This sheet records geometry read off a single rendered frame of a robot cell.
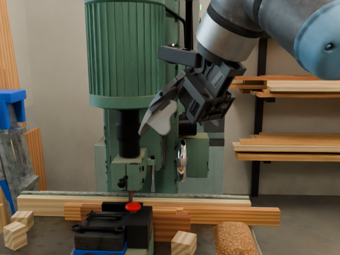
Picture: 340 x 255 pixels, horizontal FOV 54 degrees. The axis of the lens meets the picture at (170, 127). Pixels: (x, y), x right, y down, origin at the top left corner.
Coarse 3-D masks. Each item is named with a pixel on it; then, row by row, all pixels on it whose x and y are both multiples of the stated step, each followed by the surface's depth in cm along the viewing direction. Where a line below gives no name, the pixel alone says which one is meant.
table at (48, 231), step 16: (48, 224) 82; (64, 224) 82; (80, 224) 82; (192, 224) 82; (208, 224) 82; (0, 240) 75; (32, 240) 75; (48, 240) 75; (64, 240) 75; (208, 240) 75; (256, 240) 75
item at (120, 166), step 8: (144, 152) 84; (120, 160) 77; (128, 160) 77; (136, 160) 77; (144, 160) 82; (112, 168) 76; (120, 168) 76; (128, 168) 76; (136, 168) 76; (144, 168) 82; (112, 176) 77; (120, 176) 76; (128, 176) 76; (136, 176) 76; (144, 176) 82; (112, 184) 77; (128, 184) 77; (136, 184) 77
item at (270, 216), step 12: (72, 204) 84; (144, 204) 84; (72, 216) 84; (192, 216) 82; (204, 216) 82; (216, 216) 82; (228, 216) 81; (240, 216) 81; (252, 216) 81; (264, 216) 81; (276, 216) 81
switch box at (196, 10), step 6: (180, 0) 98; (198, 0) 98; (180, 6) 98; (192, 6) 98; (198, 6) 98; (180, 12) 99; (198, 12) 98; (198, 18) 99; (180, 24) 99; (198, 24) 99; (180, 30) 100; (180, 36) 100; (180, 42) 100
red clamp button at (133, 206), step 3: (126, 204) 65; (129, 204) 65; (132, 204) 65; (135, 204) 65; (138, 204) 65; (126, 207) 64; (129, 207) 64; (132, 207) 64; (135, 207) 64; (138, 207) 64; (129, 210) 64; (132, 210) 63; (135, 210) 64
